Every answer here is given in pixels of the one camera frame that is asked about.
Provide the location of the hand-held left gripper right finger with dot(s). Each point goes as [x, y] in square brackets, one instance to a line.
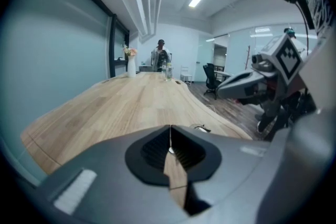
[236, 178]

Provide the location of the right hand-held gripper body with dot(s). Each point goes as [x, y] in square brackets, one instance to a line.
[287, 59]

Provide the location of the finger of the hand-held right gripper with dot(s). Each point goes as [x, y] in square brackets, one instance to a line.
[236, 85]
[249, 101]

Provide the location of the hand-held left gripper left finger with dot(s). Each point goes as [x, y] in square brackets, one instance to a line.
[105, 178]

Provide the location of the black glasses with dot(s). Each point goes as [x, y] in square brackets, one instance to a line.
[202, 128]

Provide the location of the person's right forearm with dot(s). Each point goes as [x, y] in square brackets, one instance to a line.
[315, 57]

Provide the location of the white desk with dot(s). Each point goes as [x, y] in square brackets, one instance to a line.
[223, 74]

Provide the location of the black office chair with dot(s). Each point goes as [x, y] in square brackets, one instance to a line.
[211, 77]

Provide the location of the wooden coat rack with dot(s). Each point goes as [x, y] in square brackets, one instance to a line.
[247, 57]

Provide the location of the white chair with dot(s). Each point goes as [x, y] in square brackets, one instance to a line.
[186, 76]

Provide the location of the clear plastic bottle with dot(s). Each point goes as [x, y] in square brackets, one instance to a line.
[164, 70]
[169, 72]

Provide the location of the white ceramic vase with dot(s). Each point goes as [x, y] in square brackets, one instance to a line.
[131, 68]

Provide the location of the pink and white flowers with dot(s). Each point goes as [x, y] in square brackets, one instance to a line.
[130, 51]

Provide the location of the black metal partition frame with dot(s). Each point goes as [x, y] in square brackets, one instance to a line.
[113, 42]

